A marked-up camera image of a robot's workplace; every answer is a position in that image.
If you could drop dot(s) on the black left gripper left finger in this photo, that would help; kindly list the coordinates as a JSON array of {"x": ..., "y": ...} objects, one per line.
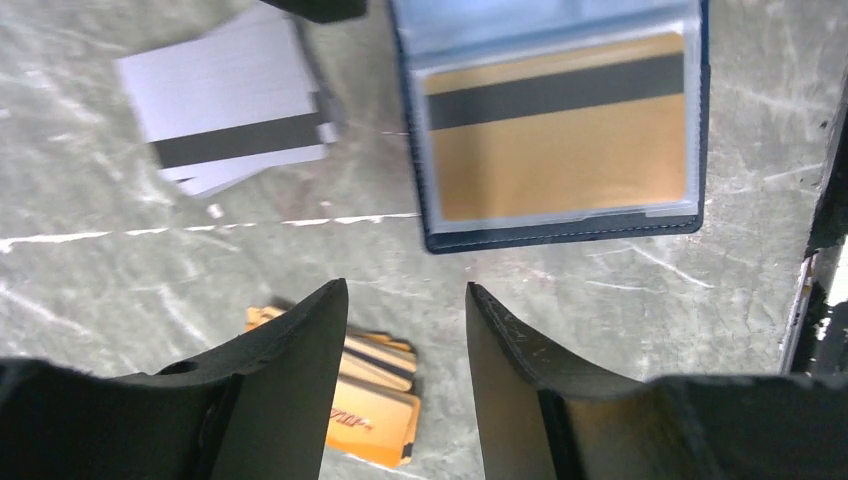
[{"x": 255, "y": 407}]

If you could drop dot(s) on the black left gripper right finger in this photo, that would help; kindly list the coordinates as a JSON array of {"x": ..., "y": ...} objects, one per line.
[{"x": 544, "y": 412}]

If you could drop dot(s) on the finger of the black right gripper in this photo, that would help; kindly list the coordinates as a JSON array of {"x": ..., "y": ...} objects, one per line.
[{"x": 322, "y": 11}]

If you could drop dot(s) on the blue leather card holder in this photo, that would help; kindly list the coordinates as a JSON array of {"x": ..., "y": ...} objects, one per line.
[{"x": 439, "y": 36}]

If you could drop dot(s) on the gold credit card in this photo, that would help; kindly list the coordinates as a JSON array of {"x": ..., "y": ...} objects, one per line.
[{"x": 590, "y": 129}]

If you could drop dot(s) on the gold card stack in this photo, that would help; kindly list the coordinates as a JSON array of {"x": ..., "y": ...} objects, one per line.
[{"x": 375, "y": 412}]

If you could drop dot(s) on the white card stack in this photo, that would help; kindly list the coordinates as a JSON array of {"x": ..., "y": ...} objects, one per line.
[{"x": 244, "y": 97}]

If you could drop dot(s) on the black base frame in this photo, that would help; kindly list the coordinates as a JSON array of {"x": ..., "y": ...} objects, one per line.
[{"x": 816, "y": 339}]

